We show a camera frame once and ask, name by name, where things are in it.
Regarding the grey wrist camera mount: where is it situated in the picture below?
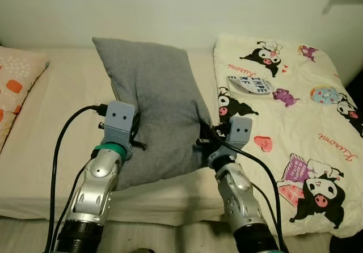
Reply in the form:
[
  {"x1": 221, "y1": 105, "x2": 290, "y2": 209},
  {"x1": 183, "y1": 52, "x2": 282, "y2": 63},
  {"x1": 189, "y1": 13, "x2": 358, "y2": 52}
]
[
  {"x1": 227, "y1": 116, "x2": 254, "y2": 151},
  {"x1": 104, "y1": 100, "x2": 137, "y2": 147}
]

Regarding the cream sheeted bed mattress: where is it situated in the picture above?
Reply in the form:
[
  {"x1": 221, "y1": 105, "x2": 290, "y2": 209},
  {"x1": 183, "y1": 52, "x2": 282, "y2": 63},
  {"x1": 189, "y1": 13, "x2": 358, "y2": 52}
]
[{"x1": 0, "y1": 48, "x2": 227, "y2": 226}]

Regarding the cream cartoon print blanket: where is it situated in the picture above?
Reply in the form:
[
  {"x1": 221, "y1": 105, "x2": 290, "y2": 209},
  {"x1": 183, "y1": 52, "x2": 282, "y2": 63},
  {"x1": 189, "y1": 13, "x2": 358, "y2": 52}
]
[{"x1": 213, "y1": 33, "x2": 363, "y2": 239}]

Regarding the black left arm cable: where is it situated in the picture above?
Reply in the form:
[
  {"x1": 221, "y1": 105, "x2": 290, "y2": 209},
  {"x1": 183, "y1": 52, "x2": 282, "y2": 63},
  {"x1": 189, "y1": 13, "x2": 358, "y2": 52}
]
[{"x1": 49, "y1": 104, "x2": 108, "y2": 253}]

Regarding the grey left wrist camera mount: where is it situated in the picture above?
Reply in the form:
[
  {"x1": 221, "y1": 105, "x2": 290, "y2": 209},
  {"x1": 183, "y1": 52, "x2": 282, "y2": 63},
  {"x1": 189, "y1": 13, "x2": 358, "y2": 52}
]
[{"x1": 104, "y1": 100, "x2": 137, "y2": 147}]

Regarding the pink pillow with orange spots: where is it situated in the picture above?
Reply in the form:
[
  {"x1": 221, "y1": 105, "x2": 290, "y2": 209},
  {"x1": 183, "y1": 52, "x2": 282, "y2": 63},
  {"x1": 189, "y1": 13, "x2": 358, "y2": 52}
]
[{"x1": 0, "y1": 46, "x2": 50, "y2": 151}]

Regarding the grey fabric pillow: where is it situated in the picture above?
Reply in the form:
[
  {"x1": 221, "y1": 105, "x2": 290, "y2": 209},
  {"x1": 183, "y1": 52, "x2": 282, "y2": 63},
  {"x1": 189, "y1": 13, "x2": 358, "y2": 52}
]
[{"x1": 92, "y1": 36, "x2": 215, "y2": 192}]

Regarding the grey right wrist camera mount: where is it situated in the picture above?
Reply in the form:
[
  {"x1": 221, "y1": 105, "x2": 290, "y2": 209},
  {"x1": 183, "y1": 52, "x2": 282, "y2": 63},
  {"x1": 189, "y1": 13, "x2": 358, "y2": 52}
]
[{"x1": 227, "y1": 116, "x2": 254, "y2": 151}]

